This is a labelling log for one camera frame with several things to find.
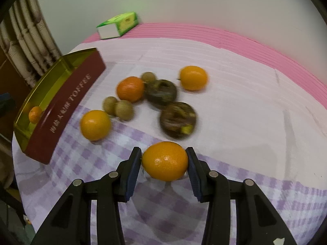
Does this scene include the green tissue box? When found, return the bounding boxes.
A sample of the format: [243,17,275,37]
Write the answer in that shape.
[96,12,139,40]

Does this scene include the yellow-orange kumquat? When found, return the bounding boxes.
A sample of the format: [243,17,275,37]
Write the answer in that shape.
[178,66,208,91]
[142,141,189,182]
[29,106,43,124]
[80,110,112,141]

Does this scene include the beige patterned curtain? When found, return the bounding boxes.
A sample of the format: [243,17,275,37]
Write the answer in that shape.
[0,0,63,87]

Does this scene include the dark water chestnut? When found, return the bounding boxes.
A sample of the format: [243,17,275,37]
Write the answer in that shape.
[144,80,177,109]
[160,101,197,140]

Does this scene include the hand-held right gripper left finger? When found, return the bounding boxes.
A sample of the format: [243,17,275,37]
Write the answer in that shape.
[31,147,142,245]

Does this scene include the deep orange mandarin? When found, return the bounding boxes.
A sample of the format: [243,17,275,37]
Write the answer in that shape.
[116,76,145,102]

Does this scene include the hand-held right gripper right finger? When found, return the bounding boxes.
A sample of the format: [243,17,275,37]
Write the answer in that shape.
[186,147,298,245]

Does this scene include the brown longan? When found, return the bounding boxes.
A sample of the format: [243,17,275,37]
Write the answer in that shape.
[114,100,134,121]
[141,71,157,83]
[103,96,118,115]

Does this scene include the pink mat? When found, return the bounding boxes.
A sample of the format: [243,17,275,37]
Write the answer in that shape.
[84,23,327,113]

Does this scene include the brown wooden furniture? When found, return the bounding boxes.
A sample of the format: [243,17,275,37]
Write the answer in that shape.
[0,48,31,143]

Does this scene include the red and gold tin box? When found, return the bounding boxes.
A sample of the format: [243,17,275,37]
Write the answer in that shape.
[13,47,106,165]

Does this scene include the white and purple checkered cloth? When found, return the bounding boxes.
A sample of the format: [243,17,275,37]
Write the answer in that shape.
[11,38,327,245]

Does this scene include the dark blue object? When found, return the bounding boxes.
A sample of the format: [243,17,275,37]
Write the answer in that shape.
[0,93,13,111]

